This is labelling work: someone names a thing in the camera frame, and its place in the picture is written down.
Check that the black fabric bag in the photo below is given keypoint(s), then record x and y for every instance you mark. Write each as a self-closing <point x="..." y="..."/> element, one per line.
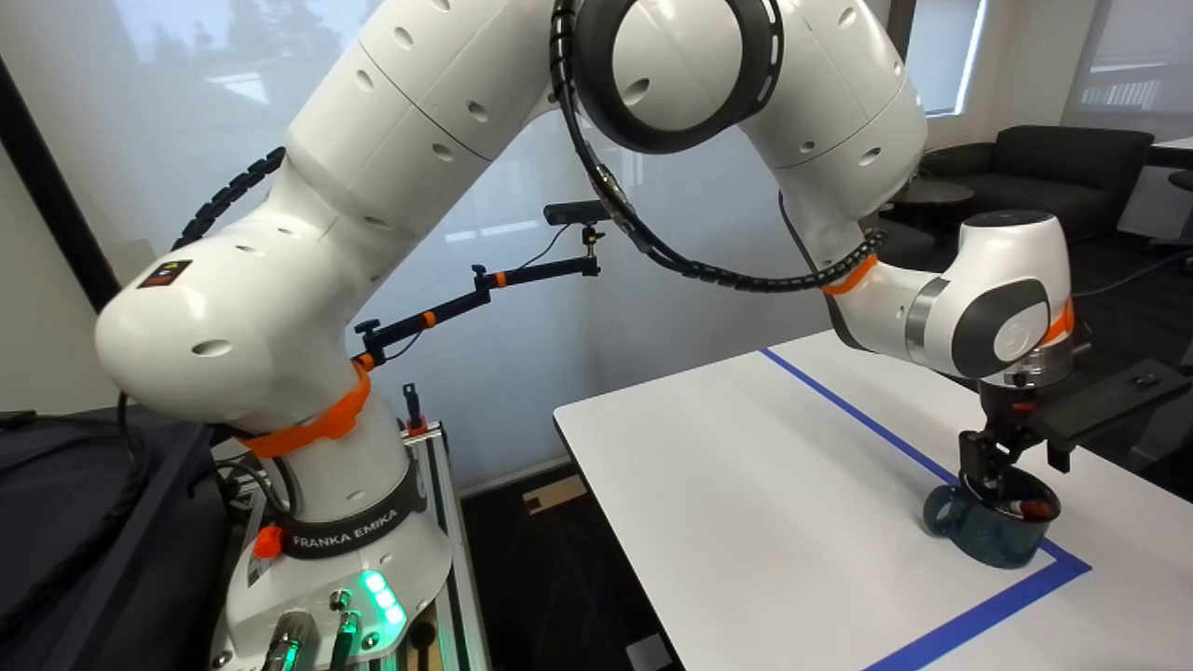
<point x="78" y="546"/>

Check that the red orange marker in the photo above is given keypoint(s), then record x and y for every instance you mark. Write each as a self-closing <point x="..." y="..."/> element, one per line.
<point x="1036" y="509"/>

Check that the black articulated camera mount arm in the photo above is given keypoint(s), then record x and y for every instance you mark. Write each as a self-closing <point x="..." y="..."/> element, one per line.
<point x="459" y="305"/>

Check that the long blue tape strip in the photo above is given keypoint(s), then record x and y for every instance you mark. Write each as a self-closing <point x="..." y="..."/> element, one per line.
<point x="858" y="413"/>

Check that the black sofa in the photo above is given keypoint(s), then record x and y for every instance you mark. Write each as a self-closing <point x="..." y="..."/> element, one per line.
<point x="1069" y="170"/>

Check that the black diagonal pole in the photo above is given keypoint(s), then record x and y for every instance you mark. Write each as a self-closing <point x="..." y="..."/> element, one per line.
<point x="49" y="190"/>

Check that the brown cardboard piece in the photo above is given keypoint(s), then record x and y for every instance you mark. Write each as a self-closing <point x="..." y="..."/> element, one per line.
<point x="554" y="494"/>

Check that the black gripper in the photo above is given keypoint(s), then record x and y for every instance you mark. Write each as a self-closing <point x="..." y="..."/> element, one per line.
<point x="1011" y="416"/>

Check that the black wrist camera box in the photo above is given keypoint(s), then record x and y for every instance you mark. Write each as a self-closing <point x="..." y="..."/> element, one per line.
<point x="1107" y="406"/>

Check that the round dark side table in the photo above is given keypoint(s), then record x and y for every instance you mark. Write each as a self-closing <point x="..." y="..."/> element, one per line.
<point x="934" y="196"/>

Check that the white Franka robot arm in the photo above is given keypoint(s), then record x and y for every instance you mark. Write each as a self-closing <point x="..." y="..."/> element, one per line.
<point x="376" y="190"/>

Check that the short blue tape strip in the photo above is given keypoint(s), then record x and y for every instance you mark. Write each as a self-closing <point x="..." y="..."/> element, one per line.
<point x="982" y="621"/>

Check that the black external camera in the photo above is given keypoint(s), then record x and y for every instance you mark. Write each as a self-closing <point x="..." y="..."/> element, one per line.
<point x="584" y="214"/>

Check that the dark blue ceramic mug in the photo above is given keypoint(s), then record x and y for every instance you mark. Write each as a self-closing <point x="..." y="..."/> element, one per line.
<point x="989" y="544"/>

